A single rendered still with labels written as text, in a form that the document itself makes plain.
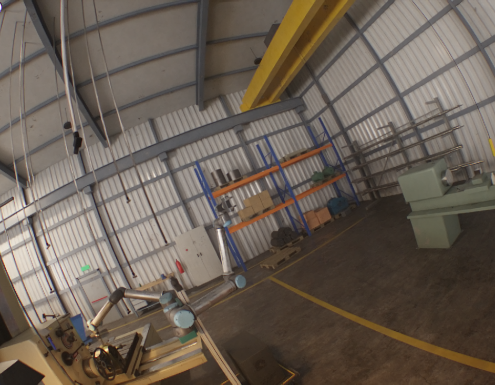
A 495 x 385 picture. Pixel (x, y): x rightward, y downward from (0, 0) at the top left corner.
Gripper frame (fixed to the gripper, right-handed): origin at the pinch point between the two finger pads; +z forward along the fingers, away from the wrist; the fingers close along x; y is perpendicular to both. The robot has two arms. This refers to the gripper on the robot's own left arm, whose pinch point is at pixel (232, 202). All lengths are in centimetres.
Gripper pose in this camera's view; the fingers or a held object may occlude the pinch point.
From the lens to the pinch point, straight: 197.2
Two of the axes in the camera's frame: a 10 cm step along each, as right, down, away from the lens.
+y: 8.0, -3.5, 4.9
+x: 4.2, 9.1, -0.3
